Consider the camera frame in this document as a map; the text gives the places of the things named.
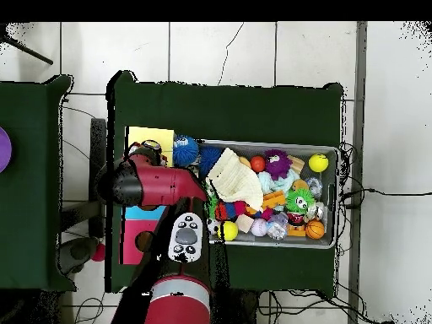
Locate blue spiky ball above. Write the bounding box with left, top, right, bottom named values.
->
left=198, top=145, right=223, bottom=178
left=172, top=134, right=200, bottom=168

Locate wooden three-hole box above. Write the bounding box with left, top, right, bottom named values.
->
left=119, top=126, right=176, bottom=265

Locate shallow silver mesh bin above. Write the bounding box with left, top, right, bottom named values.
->
left=197, top=138, right=339, bottom=250

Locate cream knitted cloth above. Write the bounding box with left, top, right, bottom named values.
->
left=206, top=147, right=265, bottom=212

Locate small orange-red ball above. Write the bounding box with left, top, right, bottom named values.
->
left=250, top=155, right=267, bottom=174

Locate yellow ball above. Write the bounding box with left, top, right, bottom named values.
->
left=308, top=153, right=330, bottom=174
left=219, top=220, right=240, bottom=241

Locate purple spiky monster toy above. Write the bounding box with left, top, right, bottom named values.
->
left=263, top=148, right=293, bottom=181

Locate small baseball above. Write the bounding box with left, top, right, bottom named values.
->
left=250, top=218, right=268, bottom=237

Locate dark green tablecloth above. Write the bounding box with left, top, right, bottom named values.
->
left=0, top=74, right=77, bottom=293
left=105, top=69, right=345, bottom=298

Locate green spiky toy with eyes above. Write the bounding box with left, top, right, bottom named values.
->
left=284, top=187, right=316, bottom=214

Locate orange toy basketball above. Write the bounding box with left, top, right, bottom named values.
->
left=305, top=219, right=326, bottom=240

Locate small red ball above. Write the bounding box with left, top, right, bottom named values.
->
left=90, top=242, right=106, bottom=262

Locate grey rounded base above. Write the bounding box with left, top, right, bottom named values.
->
left=59, top=236, right=100, bottom=274

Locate purple bowl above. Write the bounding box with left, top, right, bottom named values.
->
left=0, top=126, right=14, bottom=174

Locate black tripod leg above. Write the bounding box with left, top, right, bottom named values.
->
left=0, top=33, right=54, bottom=66

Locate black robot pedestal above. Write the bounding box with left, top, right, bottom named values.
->
left=212, top=289, right=260, bottom=324

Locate black power cable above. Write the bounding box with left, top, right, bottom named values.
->
left=340, top=186, right=432, bottom=208

